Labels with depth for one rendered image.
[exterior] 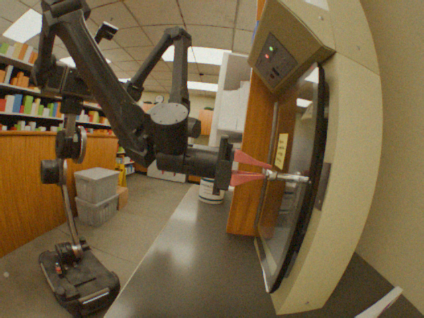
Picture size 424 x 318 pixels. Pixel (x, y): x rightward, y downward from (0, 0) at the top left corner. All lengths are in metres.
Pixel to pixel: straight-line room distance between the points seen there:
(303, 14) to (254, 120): 0.40
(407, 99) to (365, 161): 0.46
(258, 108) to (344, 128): 0.38
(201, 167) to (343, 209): 0.24
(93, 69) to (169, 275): 0.44
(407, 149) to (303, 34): 0.51
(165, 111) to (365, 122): 0.31
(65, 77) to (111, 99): 0.66
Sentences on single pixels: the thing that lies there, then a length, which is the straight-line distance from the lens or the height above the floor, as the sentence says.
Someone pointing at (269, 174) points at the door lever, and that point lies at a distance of 0.29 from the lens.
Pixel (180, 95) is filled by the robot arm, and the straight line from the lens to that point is 0.69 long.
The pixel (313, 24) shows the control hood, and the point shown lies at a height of 1.45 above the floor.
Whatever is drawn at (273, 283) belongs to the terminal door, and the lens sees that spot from 0.34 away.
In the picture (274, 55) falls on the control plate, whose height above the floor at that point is 1.45.
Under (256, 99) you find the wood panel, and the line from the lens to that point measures 0.62.
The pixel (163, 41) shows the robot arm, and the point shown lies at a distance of 0.94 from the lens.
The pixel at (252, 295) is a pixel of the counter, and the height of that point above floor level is 0.94.
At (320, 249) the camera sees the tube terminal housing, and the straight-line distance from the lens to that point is 0.32.
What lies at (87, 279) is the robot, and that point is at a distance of 1.41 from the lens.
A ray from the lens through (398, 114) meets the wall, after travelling 0.75.
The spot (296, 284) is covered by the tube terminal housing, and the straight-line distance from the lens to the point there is 0.35.
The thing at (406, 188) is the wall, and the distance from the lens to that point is 0.68.
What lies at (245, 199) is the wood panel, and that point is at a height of 1.07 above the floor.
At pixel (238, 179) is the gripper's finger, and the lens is 0.31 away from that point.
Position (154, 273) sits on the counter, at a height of 0.94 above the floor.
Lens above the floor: 1.23
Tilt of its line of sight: 5 degrees down
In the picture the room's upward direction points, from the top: 9 degrees clockwise
